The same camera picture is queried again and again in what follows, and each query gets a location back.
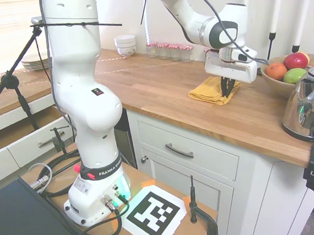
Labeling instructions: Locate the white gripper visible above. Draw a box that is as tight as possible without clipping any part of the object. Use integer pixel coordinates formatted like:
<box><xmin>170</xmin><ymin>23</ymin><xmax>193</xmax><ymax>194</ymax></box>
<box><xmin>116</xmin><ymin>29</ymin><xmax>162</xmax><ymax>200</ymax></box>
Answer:
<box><xmin>203</xmin><ymin>49</ymin><xmax>261</xmax><ymax>100</ymax></box>

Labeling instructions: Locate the yellow cloth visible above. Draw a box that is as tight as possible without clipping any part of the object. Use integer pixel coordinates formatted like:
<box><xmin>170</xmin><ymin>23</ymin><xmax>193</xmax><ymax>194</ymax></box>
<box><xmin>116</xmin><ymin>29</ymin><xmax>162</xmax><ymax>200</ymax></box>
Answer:
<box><xmin>186</xmin><ymin>73</ymin><xmax>244</xmax><ymax>108</ymax></box>

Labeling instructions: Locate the glass jar red checkered lid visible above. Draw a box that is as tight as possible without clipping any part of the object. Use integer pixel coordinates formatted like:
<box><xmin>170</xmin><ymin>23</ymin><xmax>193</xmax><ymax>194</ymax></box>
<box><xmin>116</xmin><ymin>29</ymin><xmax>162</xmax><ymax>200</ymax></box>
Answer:
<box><xmin>168</xmin><ymin>42</ymin><xmax>182</xmax><ymax>62</ymax></box>
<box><xmin>157</xmin><ymin>42</ymin><xmax>171</xmax><ymax>60</ymax></box>
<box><xmin>179</xmin><ymin>44</ymin><xmax>196</xmax><ymax>64</ymax></box>
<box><xmin>146</xmin><ymin>41</ymin><xmax>160</xmax><ymax>59</ymax></box>

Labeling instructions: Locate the wooden fruit bowl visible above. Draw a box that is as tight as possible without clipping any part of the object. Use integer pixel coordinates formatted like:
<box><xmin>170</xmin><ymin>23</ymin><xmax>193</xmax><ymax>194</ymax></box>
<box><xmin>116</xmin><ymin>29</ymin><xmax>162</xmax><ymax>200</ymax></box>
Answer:
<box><xmin>259</xmin><ymin>53</ymin><xmax>314</xmax><ymax>101</ymax></box>

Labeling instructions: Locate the orange fruit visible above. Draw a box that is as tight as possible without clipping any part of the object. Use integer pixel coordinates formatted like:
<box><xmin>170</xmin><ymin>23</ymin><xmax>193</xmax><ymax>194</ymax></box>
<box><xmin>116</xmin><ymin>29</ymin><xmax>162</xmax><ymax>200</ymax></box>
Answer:
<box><xmin>265</xmin><ymin>61</ymin><xmax>288</xmax><ymax>83</ymax></box>

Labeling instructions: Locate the green apple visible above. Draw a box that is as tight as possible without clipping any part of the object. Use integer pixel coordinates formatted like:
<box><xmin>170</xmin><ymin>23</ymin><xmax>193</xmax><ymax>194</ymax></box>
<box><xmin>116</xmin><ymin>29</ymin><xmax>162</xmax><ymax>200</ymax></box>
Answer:
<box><xmin>282</xmin><ymin>67</ymin><xmax>309</xmax><ymax>85</ymax></box>

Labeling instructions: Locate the red apple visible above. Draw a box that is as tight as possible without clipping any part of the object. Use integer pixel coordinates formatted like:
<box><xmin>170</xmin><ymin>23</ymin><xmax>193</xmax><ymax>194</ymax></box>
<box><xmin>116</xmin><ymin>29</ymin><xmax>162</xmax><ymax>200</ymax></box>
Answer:
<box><xmin>282</xmin><ymin>51</ymin><xmax>311</xmax><ymax>71</ymax></box>

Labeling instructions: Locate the stainless steel kettle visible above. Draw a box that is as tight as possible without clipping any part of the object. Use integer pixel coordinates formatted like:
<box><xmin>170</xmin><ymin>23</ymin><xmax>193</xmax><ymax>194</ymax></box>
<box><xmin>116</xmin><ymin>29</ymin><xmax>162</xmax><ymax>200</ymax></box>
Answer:
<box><xmin>276</xmin><ymin>61</ymin><xmax>314</xmax><ymax>143</ymax></box>

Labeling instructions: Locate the white patterned bowl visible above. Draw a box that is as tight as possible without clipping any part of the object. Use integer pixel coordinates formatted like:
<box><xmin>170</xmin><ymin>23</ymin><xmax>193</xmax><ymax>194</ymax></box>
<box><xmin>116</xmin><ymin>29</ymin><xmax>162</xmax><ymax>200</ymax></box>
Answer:
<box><xmin>116</xmin><ymin>45</ymin><xmax>137</xmax><ymax>58</ymax></box>

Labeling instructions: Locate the black zip tie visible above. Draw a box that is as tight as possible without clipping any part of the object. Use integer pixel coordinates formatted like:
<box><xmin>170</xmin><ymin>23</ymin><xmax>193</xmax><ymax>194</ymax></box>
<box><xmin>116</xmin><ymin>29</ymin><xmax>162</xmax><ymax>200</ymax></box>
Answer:
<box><xmin>30</xmin><ymin>15</ymin><xmax>123</xmax><ymax>35</ymax></box>
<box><xmin>139</xmin><ymin>0</ymin><xmax>154</xmax><ymax>25</ymax></box>

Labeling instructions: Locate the white kitchen cabinet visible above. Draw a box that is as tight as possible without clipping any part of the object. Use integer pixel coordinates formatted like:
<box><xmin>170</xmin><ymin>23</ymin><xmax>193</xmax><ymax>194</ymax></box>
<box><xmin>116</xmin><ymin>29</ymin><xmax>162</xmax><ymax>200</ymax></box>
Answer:
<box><xmin>125</xmin><ymin>93</ymin><xmax>314</xmax><ymax>235</ymax></box>

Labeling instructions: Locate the large black bar clamp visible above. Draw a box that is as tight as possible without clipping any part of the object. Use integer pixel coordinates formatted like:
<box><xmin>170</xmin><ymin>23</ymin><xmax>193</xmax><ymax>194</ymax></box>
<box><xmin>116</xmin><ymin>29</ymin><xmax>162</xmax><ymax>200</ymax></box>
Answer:
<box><xmin>186</xmin><ymin>173</ymin><xmax>219</xmax><ymax>235</ymax></box>

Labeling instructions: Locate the black white marker sheet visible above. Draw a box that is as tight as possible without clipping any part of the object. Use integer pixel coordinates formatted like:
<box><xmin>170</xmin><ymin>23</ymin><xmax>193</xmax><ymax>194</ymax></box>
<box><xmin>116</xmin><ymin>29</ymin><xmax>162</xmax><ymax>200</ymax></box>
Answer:
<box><xmin>118</xmin><ymin>182</ymin><xmax>189</xmax><ymax>235</ymax></box>

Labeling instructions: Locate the small black clamp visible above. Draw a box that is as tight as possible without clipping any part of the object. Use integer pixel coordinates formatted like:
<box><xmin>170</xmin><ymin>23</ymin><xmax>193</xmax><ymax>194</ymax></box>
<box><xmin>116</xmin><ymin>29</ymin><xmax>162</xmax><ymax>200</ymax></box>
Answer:
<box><xmin>50</xmin><ymin>126</ymin><xmax>72</xmax><ymax>156</ymax></box>

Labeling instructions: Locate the white plate stack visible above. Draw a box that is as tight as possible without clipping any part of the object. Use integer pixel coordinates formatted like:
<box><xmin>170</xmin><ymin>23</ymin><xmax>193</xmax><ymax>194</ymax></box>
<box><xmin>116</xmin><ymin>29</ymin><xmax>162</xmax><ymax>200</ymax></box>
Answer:
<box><xmin>21</xmin><ymin>51</ymin><xmax>53</xmax><ymax>72</ymax></box>

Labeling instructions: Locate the black boom tripod stand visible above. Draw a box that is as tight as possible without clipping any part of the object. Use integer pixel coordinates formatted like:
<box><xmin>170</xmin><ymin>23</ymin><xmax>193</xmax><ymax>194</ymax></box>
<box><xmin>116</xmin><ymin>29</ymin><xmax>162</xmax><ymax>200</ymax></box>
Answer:
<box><xmin>0</xmin><ymin>24</ymin><xmax>51</xmax><ymax>134</ymax></box>

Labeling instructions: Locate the white drawer unit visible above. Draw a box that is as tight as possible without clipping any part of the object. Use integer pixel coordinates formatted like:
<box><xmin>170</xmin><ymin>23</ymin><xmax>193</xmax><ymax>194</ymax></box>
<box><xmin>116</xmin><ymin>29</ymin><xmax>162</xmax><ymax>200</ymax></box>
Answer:
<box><xmin>0</xmin><ymin>91</ymin><xmax>81</xmax><ymax>188</ymax></box>

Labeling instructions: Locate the white window blind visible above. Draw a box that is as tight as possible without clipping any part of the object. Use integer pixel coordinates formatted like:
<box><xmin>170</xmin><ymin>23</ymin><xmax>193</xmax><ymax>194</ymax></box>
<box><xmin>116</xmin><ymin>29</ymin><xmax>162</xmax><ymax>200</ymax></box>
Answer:
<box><xmin>0</xmin><ymin>0</ymin><xmax>49</xmax><ymax>76</ymax></box>

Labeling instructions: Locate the black controller box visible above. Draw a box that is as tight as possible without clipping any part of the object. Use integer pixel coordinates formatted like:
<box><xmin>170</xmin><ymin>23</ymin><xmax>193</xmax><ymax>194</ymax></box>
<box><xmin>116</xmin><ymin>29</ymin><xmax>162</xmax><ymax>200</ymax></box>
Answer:
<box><xmin>0</xmin><ymin>170</ymin><xmax>94</xmax><ymax>235</ymax></box>

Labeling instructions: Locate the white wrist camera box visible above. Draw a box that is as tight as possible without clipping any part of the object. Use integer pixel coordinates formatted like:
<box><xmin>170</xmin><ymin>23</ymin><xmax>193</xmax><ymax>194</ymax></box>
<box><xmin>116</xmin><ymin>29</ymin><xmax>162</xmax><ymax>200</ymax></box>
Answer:
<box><xmin>231</xmin><ymin>45</ymin><xmax>259</xmax><ymax>64</ymax></box>

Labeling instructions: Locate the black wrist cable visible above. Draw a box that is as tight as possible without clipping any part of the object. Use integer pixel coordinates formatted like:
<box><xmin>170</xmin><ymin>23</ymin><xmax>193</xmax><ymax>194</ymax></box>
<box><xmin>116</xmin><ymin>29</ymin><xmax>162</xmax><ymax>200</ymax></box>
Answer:
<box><xmin>189</xmin><ymin>0</ymin><xmax>270</xmax><ymax>71</ymax></box>

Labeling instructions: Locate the silver drawer handle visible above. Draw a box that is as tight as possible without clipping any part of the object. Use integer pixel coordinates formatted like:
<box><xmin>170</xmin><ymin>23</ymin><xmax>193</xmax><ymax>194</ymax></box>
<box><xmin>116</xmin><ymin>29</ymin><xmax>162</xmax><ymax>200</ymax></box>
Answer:
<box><xmin>165</xmin><ymin>141</ymin><xmax>195</xmax><ymax>161</ymax></box>
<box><xmin>36</xmin><ymin>130</ymin><xmax>66</xmax><ymax>149</ymax></box>

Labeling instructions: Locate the black base cable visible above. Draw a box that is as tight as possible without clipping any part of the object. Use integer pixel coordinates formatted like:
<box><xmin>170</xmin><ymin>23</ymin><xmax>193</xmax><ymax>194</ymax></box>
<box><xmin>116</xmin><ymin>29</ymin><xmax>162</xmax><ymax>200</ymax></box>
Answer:
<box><xmin>47</xmin><ymin>192</ymin><xmax>134</xmax><ymax>235</ymax></box>

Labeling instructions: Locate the thick black cable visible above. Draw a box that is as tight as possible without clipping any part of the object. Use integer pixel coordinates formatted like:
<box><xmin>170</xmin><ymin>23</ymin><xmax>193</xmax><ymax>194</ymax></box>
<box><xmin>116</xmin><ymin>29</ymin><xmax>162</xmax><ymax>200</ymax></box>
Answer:
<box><xmin>41</xmin><ymin>151</ymin><xmax>85</xmax><ymax>199</ymax></box>

